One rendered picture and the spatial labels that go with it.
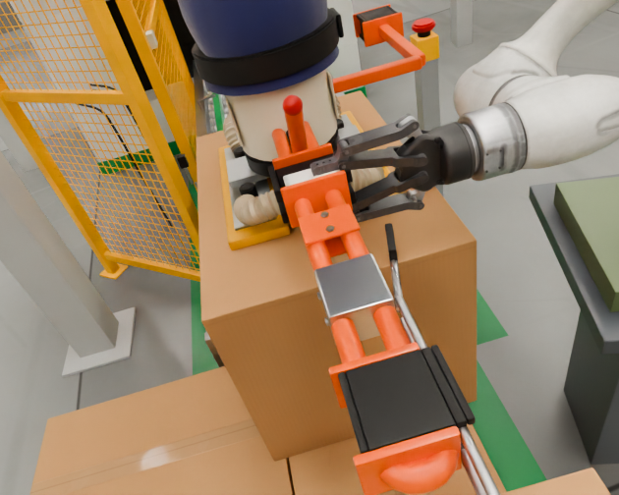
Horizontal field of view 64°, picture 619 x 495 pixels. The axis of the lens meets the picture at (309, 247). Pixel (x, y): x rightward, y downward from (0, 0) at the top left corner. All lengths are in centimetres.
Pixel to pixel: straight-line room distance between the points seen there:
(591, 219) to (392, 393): 89
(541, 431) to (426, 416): 144
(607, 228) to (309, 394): 71
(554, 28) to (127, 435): 121
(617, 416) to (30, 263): 194
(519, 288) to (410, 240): 145
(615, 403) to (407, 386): 115
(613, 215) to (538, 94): 59
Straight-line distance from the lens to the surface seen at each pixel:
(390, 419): 38
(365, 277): 48
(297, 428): 94
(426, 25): 165
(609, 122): 72
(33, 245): 205
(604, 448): 170
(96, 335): 234
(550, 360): 195
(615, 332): 108
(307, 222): 57
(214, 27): 74
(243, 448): 121
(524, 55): 82
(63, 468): 141
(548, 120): 68
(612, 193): 130
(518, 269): 224
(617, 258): 114
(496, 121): 66
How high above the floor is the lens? 156
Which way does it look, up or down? 40 degrees down
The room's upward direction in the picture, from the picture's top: 15 degrees counter-clockwise
